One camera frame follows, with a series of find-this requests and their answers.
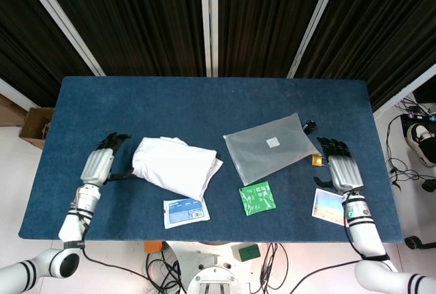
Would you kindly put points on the translucent plastic zip bag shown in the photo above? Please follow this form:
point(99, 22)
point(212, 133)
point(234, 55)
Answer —
point(265, 151)

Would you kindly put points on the open cardboard box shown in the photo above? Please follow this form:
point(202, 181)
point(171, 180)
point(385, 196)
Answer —
point(35, 127)

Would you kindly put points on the black white sneaker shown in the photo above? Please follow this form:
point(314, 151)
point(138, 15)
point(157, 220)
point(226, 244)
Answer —
point(422, 144)

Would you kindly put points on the orange block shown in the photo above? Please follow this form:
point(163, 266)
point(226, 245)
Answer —
point(153, 246)

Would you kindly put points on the brass padlock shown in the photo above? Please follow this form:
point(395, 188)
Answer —
point(316, 160)

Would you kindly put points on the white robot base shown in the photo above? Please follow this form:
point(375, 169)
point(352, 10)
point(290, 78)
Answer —
point(214, 273)

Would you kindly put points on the photo postcard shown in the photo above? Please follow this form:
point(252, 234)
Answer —
point(327, 207)

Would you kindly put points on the small black bottle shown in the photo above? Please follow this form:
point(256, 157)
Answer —
point(309, 126)

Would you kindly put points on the green tea sachet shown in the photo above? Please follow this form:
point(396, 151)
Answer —
point(257, 198)

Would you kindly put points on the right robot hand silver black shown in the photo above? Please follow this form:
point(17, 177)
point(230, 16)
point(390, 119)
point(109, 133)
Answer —
point(344, 171)

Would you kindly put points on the flat cardboard sheet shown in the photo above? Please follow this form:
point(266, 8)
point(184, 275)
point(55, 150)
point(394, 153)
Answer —
point(10, 110)

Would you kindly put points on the white slanted frame post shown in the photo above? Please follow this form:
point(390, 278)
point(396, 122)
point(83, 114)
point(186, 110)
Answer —
point(61, 18)
point(315, 18)

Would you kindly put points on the blue carpeted table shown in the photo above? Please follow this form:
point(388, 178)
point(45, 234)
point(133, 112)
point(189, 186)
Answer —
point(170, 103)

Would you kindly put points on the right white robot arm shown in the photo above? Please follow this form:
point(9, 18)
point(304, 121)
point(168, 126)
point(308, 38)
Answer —
point(364, 232)

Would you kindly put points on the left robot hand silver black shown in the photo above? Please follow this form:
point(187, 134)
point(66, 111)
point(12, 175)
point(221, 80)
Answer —
point(98, 164)

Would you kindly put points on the green topped block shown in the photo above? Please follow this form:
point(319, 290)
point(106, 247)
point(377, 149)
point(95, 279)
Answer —
point(247, 252)

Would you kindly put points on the blue white wipes packet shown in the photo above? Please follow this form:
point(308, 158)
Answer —
point(185, 214)

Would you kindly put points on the dark pleated curtain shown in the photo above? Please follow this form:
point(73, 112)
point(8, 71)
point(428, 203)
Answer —
point(136, 18)

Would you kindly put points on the white clothes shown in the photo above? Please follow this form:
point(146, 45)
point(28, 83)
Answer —
point(177, 166)

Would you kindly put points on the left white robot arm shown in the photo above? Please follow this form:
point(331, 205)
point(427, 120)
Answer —
point(75, 222)

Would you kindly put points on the white upright frame post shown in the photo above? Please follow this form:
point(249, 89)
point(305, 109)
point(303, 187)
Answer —
point(214, 18)
point(205, 18)

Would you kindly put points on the black caster wheel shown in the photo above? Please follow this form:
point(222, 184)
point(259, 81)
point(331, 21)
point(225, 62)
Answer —
point(413, 241)

